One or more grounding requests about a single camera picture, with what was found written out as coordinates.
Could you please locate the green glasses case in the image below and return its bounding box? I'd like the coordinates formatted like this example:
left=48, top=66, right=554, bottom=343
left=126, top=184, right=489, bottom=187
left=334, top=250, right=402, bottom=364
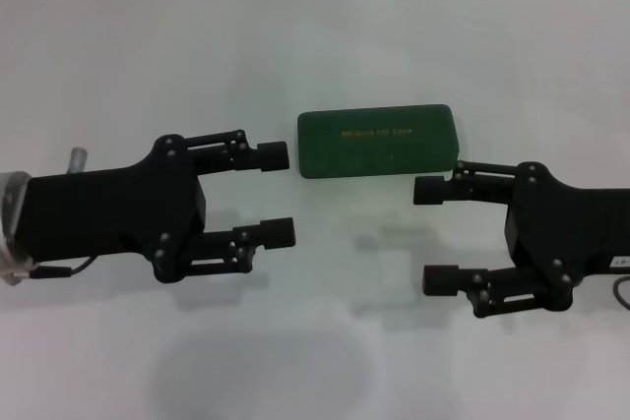
left=295, top=102, right=466, bottom=181

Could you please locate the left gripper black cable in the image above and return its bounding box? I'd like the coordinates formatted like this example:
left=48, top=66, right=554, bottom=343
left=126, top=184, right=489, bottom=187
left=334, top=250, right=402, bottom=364
left=28, top=255, right=98, bottom=280

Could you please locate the left wrist silver plug stub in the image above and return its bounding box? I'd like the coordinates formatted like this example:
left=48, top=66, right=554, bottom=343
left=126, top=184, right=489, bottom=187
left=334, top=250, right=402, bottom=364
left=68, top=145, right=91, bottom=175

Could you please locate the right gripper grey cable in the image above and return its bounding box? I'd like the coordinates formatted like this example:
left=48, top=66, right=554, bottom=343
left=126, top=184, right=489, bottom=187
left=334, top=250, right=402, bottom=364
left=609, top=273, right=630, bottom=309

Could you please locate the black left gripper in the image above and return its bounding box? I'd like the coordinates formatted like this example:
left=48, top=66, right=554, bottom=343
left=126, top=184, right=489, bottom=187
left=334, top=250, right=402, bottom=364
left=16, top=132, right=209, bottom=285

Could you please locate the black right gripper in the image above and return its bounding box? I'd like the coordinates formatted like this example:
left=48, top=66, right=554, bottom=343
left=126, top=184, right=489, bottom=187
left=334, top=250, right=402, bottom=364
left=411, top=159, right=630, bottom=320

